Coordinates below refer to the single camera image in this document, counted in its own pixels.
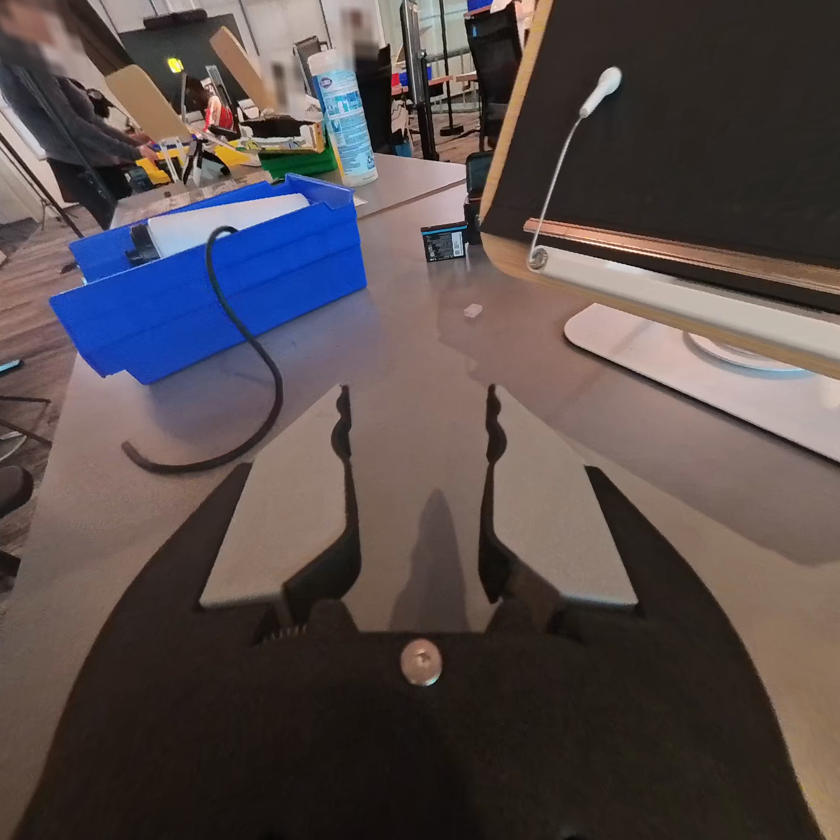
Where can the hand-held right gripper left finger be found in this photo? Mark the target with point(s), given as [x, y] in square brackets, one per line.
[282, 512]

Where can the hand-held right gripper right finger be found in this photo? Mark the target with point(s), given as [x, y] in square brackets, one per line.
[558, 525]

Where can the blue plastic bin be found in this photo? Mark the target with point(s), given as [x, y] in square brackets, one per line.
[262, 275]

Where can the black cylindrical object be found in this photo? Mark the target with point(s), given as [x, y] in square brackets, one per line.
[141, 246]

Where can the idle grey black gripper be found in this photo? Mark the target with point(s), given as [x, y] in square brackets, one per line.
[197, 164]

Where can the small black battery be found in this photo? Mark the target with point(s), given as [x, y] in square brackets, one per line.
[445, 243]

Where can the green plastic bin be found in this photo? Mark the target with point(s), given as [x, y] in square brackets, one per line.
[295, 164]

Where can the yellow plastic bin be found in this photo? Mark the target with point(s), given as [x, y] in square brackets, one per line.
[239, 156]

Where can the white blue wipes canister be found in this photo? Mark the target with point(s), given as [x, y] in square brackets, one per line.
[348, 124]

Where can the black floor lamp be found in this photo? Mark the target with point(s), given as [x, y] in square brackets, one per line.
[459, 131]

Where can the tan padded panel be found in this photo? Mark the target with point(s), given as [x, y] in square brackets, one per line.
[148, 105]
[243, 65]

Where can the black panel stand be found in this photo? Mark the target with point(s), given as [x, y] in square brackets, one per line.
[413, 79]

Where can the black office chair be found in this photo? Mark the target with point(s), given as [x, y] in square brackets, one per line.
[492, 59]

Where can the black camera case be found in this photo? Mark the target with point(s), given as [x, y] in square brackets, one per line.
[476, 177]

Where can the black wall screen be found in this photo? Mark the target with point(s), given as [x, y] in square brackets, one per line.
[170, 46]

